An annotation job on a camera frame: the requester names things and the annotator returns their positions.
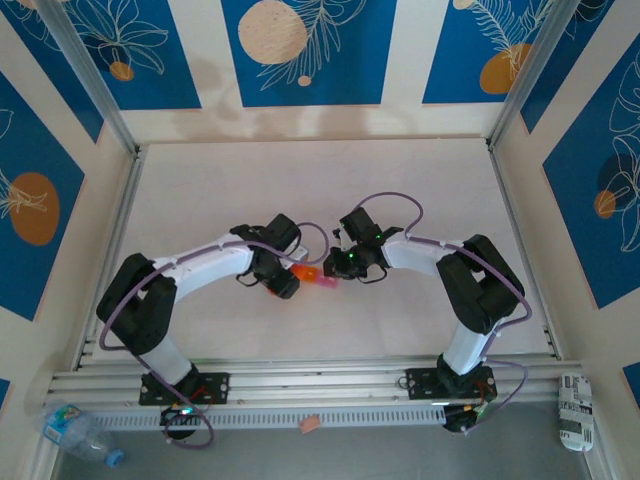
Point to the orange pink pill organizer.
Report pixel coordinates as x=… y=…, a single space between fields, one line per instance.
x=307 y=274

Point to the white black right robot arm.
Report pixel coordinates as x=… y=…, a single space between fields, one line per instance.
x=420 y=255

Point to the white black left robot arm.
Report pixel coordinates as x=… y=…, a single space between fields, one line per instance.
x=210 y=262

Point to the orange tape piece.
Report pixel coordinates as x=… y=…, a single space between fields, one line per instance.
x=309 y=425

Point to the black control board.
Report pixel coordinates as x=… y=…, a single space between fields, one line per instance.
x=177 y=416
x=460 y=420

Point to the clear plastic water bottle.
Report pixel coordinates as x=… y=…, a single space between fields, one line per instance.
x=75 y=432

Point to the newspaper wrapped package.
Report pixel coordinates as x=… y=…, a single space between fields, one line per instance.
x=575 y=410

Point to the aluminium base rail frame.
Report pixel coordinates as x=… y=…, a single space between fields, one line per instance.
x=320 y=380

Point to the aluminium table side rail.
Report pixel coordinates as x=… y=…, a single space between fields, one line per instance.
x=125 y=210
x=504 y=185

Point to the blue floral wall poster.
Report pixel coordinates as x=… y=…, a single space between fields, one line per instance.
x=70 y=95
x=165 y=85
x=450 y=60
x=555 y=75
x=30 y=150
x=350 y=75
x=575 y=225

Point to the aluminium corner post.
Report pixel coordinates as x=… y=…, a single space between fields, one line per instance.
x=530 y=75
x=93 y=75

